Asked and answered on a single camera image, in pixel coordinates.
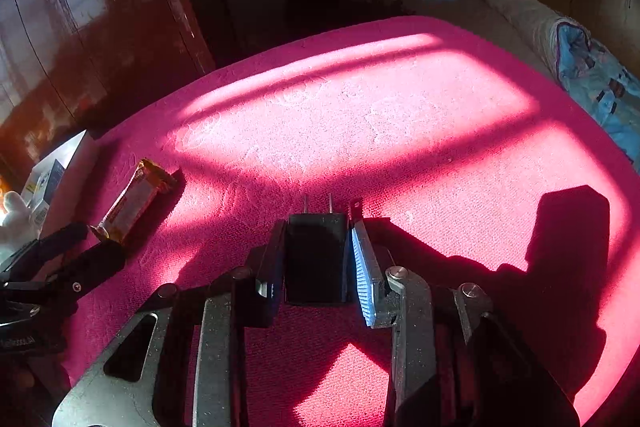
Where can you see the orange snack bar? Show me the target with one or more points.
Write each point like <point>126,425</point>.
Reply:
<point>132,199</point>

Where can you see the red brown wooden cabinet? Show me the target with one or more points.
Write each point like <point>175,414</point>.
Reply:
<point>100,32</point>

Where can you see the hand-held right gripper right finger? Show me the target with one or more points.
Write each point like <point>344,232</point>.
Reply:
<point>365,277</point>

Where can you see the bed mattress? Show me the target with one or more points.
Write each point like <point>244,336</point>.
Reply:
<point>505,39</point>

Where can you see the blue printed blanket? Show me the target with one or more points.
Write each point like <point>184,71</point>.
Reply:
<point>600,82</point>

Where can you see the white cardboard box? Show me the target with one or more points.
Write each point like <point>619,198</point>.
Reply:
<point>72,147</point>

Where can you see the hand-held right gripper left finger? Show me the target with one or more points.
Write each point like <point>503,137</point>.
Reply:
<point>272,277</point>

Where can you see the white plush toy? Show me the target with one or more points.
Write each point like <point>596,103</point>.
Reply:
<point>15,222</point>

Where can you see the pink towel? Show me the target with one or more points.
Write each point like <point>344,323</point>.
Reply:
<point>400,107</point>

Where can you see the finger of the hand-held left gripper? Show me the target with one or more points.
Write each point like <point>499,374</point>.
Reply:
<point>60,239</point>
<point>95,264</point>

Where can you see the large white blue medicine box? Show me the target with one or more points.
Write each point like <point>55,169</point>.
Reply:
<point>47,182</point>

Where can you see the beige rolled quilt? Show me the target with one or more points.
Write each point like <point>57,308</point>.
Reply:
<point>530,17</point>

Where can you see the black charger plug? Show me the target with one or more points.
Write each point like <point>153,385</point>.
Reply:
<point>315,257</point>

